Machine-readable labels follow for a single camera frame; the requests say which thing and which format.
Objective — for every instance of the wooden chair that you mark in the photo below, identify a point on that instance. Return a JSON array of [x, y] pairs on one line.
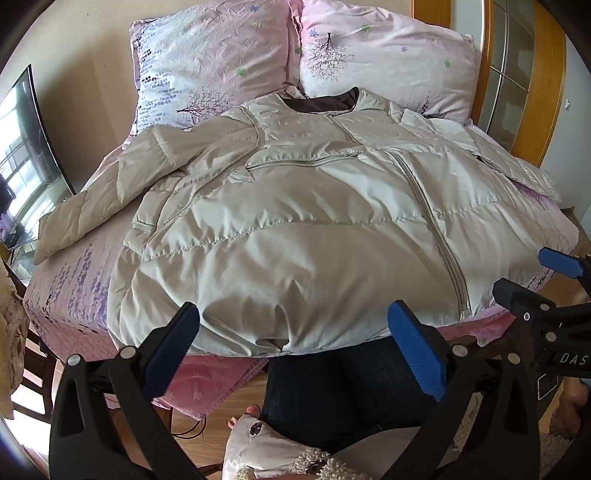
[[39, 369]]

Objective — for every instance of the window mirror panel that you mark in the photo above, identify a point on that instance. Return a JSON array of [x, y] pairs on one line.
[[27, 152]]

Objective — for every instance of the person's dark-trousered legs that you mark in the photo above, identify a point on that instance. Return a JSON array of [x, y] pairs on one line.
[[323, 392]]

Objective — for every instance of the wooden glass-panelled headboard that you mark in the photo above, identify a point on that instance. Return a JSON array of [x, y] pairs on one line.
[[556, 92]]

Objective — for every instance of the beige puffer jacket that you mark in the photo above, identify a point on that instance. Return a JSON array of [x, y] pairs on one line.
[[300, 221]]

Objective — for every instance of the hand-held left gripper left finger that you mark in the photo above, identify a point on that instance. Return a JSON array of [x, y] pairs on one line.
[[173, 341]]

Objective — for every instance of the yellowish patterned cloth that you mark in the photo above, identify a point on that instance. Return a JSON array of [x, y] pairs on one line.
[[9, 332]]

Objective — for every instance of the white fleece-trimmed cloth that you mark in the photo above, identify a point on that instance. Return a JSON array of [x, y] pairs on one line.
[[263, 443]]

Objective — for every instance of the pink floral bed sheet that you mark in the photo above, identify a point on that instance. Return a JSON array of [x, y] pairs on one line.
[[78, 277]]

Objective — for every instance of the shaggy beige rug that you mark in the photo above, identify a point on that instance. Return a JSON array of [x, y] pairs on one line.
[[558, 457]]

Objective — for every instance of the person's right hand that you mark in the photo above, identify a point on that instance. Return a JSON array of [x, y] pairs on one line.
[[575, 408]]

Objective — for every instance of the pink floral pillow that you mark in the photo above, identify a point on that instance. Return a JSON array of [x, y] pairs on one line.
[[383, 50], [207, 60]]

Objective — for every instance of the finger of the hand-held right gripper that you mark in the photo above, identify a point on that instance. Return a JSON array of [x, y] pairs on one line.
[[521, 297], [561, 263]]

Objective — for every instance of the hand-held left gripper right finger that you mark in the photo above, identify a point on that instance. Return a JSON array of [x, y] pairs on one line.
[[418, 350]]

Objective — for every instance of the person's foot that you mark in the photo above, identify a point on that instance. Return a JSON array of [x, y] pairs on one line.
[[249, 410]]

